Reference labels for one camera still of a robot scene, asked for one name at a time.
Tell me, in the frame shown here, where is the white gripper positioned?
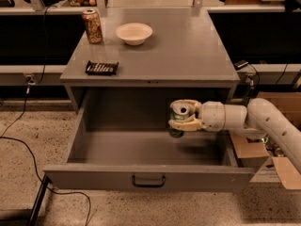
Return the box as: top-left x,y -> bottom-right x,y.
168,100 -> 225,132

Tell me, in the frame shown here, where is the green soda can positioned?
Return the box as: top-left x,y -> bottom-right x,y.
168,102 -> 190,138

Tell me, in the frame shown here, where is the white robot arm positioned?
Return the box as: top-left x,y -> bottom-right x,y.
168,98 -> 301,172

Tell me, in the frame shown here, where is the open grey top drawer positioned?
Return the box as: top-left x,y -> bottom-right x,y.
44,88 -> 254,192

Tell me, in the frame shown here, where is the brown soda can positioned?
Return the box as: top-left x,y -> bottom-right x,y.
82,8 -> 103,43

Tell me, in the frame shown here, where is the grey metal cabinet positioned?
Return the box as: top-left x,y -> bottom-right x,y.
59,7 -> 241,115

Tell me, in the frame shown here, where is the small black device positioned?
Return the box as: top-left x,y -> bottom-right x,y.
233,60 -> 248,71

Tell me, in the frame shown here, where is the cardboard box with cans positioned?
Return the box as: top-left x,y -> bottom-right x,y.
230,92 -> 301,190

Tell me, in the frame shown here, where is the white ceramic bowl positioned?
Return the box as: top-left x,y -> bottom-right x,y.
116,23 -> 152,46

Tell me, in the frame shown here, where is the black tray with items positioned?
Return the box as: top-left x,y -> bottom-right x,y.
86,61 -> 119,75

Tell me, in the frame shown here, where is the black metal floor leg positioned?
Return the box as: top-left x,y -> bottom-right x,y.
26,175 -> 50,226

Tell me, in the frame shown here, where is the black drawer handle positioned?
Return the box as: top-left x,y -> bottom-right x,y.
131,175 -> 166,188

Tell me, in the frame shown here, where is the black floor cable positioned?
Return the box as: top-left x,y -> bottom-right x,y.
0,5 -> 92,226

